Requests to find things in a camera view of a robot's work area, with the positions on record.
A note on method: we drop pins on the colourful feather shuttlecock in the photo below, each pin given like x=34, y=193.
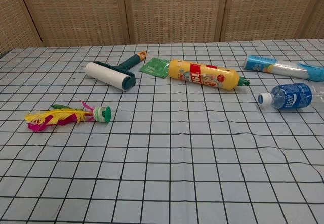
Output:
x=63, y=117

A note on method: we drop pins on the green foil sachet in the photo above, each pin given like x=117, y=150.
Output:
x=153, y=67

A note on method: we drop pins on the yellow detergent bottle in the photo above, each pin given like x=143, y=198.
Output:
x=202, y=76

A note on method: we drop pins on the blue checked tablecloth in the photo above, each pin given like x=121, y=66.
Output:
x=162, y=158

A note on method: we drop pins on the green white lint roller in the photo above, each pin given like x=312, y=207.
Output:
x=106, y=76

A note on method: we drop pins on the woven bamboo screen panel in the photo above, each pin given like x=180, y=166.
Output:
x=265, y=9
x=76, y=11
x=174, y=11
x=317, y=29
x=10, y=19

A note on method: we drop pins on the blue clear plastic tube pack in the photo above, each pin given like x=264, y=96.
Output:
x=268, y=64

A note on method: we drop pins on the blue label water bottle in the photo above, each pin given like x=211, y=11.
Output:
x=291, y=96

